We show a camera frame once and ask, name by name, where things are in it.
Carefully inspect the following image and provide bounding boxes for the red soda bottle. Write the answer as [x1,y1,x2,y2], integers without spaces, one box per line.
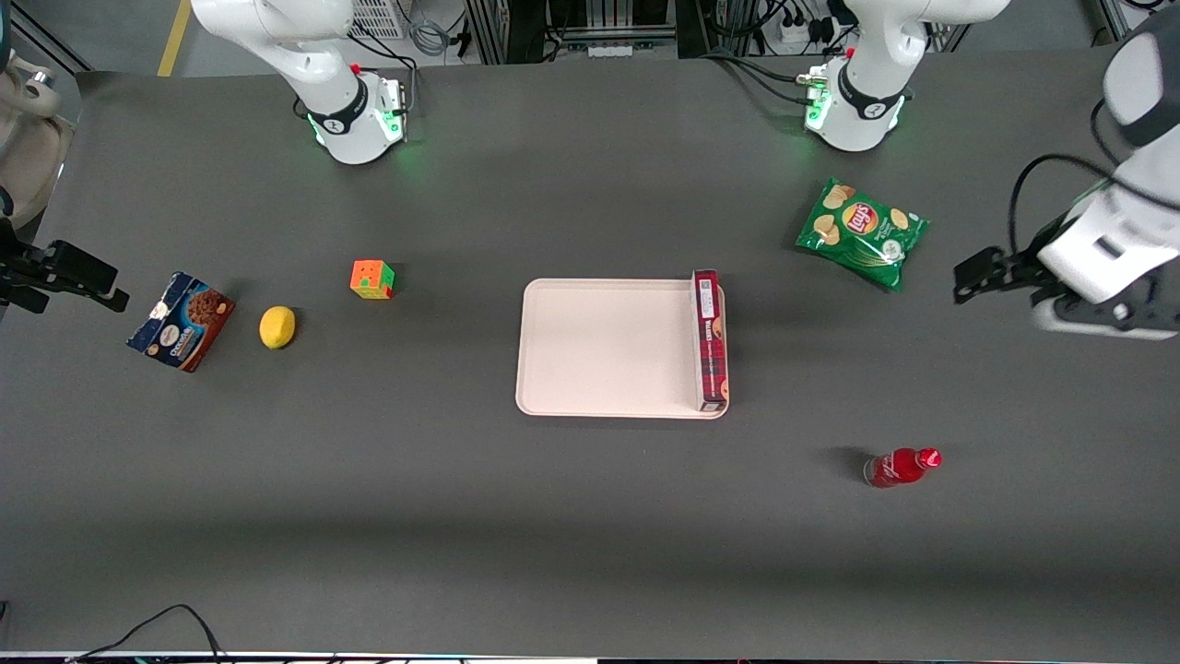
[863,447,943,489]

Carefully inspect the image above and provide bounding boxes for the white power strip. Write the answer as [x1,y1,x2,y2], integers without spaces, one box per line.
[777,17,832,49]

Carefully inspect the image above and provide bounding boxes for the grey table mat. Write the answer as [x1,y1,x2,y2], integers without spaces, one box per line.
[0,32,1180,661]

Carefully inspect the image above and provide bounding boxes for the black right arm base cable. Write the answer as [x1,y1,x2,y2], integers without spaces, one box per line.
[293,31,418,123]

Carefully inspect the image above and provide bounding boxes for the aluminium equipment rack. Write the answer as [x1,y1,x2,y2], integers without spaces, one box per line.
[464,0,681,65]

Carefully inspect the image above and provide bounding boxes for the yellow lemon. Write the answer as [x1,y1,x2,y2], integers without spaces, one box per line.
[259,305,297,350]

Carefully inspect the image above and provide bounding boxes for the red tartan cookie box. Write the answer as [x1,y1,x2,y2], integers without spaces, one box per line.
[691,268,730,413]

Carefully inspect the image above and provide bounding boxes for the black left arm base cables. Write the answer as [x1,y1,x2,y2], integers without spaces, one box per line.
[699,50,820,108]

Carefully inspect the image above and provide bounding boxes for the green potato chips bag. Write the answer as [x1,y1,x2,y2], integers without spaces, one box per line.
[795,177,930,292]

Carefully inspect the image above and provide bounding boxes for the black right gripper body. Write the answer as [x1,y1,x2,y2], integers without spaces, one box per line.
[0,215,52,316]

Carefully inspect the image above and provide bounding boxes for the blue chocolate cookie box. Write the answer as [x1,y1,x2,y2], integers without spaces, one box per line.
[126,271,236,374]

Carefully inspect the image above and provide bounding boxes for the colourful puzzle cube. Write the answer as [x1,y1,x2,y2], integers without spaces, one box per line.
[349,259,395,301]

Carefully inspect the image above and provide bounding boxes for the white vented box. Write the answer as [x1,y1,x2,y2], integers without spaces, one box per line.
[348,0,408,41]

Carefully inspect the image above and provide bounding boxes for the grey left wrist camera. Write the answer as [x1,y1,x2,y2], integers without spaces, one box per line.
[1031,290,1180,341]

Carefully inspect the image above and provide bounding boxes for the pale pink plastic tray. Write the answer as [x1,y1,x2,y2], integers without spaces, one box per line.
[514,278,730,421]

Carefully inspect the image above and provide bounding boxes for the grey coiled cable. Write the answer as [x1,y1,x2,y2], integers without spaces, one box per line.
[407,13,454,58]

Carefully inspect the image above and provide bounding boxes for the black cable at table edge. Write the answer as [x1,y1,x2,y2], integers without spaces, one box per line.
[66,603,224,664]

